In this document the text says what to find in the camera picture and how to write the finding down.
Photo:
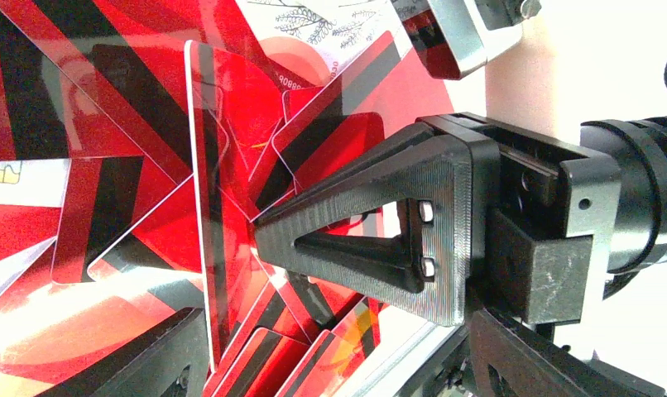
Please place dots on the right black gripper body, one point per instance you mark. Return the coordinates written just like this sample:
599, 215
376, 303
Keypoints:
519, 236

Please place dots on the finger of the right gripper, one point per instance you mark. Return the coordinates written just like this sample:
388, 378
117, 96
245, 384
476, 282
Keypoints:
396, 225

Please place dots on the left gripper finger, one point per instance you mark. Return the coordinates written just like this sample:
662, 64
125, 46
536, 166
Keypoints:
170, 359

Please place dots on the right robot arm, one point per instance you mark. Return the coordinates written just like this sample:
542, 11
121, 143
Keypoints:
639, 235

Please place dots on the red card bottom middle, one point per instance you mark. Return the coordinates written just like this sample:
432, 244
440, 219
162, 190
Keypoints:
269, 357

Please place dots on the red card bottom left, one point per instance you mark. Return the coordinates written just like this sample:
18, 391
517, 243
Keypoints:
99, 202

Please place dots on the red card centre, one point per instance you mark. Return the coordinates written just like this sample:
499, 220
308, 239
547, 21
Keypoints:
333, 142

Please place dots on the red card right edge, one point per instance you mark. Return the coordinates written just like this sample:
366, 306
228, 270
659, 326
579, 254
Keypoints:
134, 76

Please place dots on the floral patterned table mat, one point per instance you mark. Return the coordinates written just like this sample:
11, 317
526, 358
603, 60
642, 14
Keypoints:
337, 31

